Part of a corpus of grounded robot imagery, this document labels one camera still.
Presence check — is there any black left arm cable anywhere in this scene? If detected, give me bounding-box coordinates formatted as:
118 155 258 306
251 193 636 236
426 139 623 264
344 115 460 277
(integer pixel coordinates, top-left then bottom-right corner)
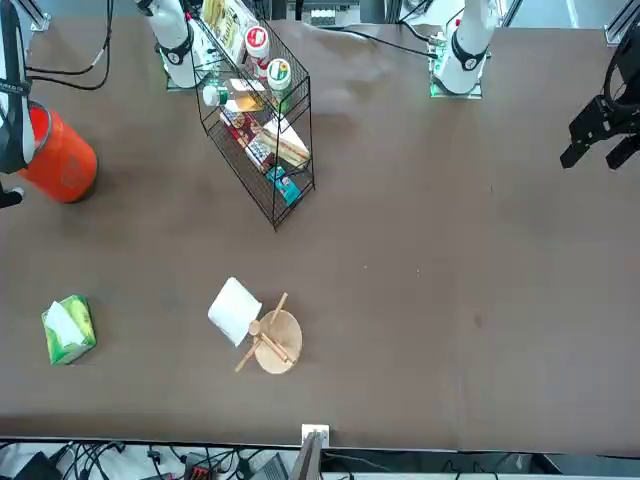
602 42 632 114

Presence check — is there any aluminium camera post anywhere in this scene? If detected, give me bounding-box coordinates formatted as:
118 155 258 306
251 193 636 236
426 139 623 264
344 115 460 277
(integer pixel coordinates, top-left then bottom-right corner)
288 432 324 480

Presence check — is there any small white bottle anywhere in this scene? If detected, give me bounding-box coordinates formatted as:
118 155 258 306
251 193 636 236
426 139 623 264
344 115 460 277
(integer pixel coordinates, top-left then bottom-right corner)
202 83 232 107

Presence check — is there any orange bin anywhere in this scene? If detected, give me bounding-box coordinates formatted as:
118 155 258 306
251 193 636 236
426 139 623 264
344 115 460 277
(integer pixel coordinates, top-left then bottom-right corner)
17 99 99 205

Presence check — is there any teal snack box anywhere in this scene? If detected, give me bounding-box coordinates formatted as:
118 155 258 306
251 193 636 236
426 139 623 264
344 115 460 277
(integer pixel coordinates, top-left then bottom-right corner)
265 166 302 206

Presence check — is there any red white patterned box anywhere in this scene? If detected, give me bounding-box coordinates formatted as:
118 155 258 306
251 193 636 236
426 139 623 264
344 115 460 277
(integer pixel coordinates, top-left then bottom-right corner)
243 134 277 174

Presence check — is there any black wire shelf rack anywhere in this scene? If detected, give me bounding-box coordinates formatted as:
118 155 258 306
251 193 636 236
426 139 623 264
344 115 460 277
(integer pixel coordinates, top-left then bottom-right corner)
191 9 316 232

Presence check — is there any wooden cup rack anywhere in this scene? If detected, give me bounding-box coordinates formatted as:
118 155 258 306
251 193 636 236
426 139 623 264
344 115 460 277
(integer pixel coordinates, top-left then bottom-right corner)
234 292 304 376

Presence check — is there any white cup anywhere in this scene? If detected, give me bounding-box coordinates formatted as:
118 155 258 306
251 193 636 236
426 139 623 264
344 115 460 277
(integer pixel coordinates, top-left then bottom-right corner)
207 277 264 349

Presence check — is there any triangular sandwich packet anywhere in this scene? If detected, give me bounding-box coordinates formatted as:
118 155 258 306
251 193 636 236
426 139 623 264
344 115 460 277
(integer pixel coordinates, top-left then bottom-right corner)
260 117 311 170

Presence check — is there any white mount bracket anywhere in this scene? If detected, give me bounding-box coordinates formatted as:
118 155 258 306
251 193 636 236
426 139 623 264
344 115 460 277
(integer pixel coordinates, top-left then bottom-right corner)
301 423 331 449

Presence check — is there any yellow snack carton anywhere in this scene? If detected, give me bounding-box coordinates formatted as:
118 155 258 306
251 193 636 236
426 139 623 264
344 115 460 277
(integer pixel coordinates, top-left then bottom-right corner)
227 78 266 114

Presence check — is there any grey device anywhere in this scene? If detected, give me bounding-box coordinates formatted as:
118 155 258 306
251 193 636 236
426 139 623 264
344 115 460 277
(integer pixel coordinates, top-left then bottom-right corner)
252 452 290 480

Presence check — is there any red brown biscuit box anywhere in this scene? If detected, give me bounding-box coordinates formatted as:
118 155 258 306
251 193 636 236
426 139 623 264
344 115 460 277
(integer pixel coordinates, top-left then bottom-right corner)
218 109 262 151

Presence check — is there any aluminium frame profile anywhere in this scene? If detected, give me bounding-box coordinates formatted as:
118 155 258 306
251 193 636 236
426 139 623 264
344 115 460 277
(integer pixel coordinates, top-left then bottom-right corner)
28 0 52 32
603 0 640 47

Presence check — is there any black red power adapter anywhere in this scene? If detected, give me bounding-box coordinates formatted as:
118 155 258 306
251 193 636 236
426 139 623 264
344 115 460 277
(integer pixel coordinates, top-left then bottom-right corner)
183 452 217 480

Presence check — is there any white jar red lid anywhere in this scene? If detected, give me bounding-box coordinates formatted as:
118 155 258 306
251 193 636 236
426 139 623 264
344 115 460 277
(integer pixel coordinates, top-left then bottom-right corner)
243 25 272 80

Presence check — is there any black case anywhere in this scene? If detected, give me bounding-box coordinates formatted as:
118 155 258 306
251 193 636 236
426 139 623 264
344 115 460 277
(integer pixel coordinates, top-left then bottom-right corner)
12 451 64 480

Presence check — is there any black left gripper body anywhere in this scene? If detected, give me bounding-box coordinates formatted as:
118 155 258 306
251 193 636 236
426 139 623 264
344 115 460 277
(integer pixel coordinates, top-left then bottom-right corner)
612 34 640 132

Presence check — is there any green tissue pack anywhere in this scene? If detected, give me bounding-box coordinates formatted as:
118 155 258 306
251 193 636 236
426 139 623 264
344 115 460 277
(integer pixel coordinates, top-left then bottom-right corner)
40 294 98 365

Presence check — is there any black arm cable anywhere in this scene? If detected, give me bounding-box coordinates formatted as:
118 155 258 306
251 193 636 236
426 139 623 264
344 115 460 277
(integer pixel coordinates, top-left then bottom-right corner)
602 42 632 114
23 0 115 92

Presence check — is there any black base power cable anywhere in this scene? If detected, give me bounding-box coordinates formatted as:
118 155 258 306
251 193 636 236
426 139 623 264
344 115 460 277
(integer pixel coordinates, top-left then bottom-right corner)
312 25 437 57

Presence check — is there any white jar green lid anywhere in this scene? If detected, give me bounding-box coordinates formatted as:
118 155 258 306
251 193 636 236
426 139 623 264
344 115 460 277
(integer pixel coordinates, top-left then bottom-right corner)
265 57 294 115

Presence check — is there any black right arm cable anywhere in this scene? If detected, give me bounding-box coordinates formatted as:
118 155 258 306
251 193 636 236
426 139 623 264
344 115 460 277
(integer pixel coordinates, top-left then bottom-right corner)
23 0 115 92

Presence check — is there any large white food packet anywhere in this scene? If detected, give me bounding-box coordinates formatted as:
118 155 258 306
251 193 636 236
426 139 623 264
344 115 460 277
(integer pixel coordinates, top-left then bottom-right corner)
200 0 252 60

